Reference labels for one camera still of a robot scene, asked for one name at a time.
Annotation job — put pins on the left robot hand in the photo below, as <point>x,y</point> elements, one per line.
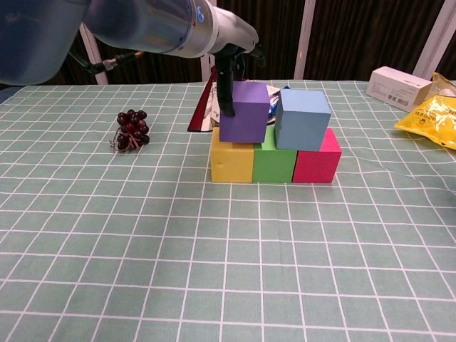
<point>235,32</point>

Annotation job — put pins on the purple foam cube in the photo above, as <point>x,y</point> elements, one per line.
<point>246,121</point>

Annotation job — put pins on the light blue foam cube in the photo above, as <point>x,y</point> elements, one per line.
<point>303,124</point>

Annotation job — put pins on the yellow foam cube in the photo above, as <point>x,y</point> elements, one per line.
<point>231,164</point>

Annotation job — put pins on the green foam cube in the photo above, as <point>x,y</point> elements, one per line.
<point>274,165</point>

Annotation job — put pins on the pink foam cube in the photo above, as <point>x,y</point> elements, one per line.
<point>315,165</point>

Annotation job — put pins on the blue cookie snack packet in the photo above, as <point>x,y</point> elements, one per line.
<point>272,105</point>

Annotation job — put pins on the painted paper folding fan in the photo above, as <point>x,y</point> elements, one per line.
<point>199,117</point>

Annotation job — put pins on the dark red grape bunch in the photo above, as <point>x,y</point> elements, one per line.
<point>132,130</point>

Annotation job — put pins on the white cardboard box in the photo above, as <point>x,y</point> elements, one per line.
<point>392,87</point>

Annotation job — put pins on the yellow snack bag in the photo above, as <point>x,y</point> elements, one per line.
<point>431,121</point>

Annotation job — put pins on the green checked tablecloth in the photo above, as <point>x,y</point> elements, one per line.
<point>213,267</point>

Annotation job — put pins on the white metal frame post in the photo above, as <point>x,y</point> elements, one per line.
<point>99,78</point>
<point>206,71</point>
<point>304,35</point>
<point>432,35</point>

